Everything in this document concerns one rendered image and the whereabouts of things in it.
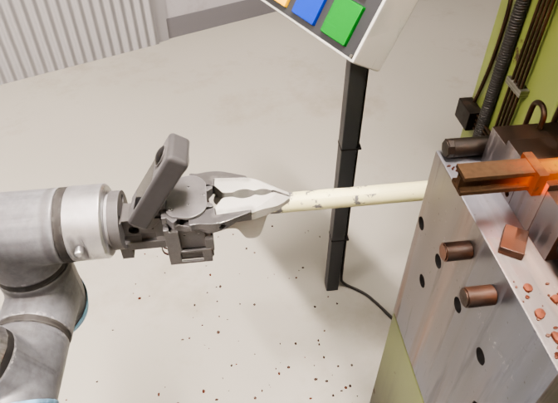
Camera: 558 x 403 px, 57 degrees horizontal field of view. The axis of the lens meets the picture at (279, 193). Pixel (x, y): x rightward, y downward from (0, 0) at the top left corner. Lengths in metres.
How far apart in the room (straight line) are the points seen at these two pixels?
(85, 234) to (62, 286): 0.12
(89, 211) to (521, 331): 0.52
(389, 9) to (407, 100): 1.74
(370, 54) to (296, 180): 1.22
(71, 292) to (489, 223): 0.56
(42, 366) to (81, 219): 0.17
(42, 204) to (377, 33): 0.63
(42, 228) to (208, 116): 1.95
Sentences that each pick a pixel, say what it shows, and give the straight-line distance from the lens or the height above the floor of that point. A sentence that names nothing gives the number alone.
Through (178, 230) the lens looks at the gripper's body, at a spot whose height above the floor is 0.99.
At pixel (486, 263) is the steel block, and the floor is 0.89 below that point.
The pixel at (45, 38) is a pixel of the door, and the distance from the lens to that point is 3.03.
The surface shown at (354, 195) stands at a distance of 1.16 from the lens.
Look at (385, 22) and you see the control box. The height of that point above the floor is 1.02.
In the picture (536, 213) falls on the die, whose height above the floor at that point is 0.95.
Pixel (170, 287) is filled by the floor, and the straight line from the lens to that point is 1.81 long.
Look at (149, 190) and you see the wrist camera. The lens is 0.58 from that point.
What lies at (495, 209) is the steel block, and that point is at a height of 0.92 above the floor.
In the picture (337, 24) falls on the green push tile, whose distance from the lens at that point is 1.01.
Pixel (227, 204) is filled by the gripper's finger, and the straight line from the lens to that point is 0.60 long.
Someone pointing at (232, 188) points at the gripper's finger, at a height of 1.00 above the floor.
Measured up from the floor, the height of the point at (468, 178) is 1.01.
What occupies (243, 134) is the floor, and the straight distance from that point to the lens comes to 2.39.
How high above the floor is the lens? 1.43
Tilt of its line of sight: 43 degrees down
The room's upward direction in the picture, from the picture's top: straight up
